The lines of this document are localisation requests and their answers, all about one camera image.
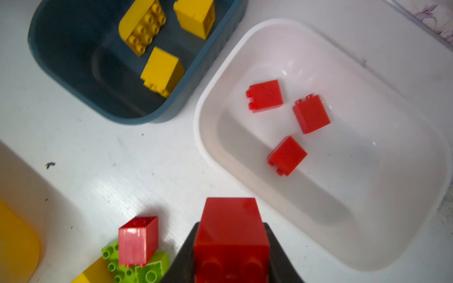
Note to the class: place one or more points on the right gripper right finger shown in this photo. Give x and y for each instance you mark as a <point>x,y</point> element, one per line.
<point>281,269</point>

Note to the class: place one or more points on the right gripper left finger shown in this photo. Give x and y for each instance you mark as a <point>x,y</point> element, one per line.
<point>182,268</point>

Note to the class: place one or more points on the red lego brick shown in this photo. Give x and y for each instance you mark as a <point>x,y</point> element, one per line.
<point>138,240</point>
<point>231,244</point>
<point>310,113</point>
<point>264,96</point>
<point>286,156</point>

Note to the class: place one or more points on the yellow arched lego brick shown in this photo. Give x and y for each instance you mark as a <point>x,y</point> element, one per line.
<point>140,24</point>

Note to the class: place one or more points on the green lego brick small square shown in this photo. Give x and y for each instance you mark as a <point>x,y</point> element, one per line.
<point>154,270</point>

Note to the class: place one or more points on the green lego plate centre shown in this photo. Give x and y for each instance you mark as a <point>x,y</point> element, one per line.
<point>120,273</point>

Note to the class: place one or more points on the white plastic tray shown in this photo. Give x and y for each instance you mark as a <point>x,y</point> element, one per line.
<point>371,179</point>

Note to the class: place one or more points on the yellow plastic tray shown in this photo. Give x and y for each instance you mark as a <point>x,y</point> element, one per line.
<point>20,240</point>

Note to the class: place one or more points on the dark blue plastic tray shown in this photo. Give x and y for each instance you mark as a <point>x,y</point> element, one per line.
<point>77,43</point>

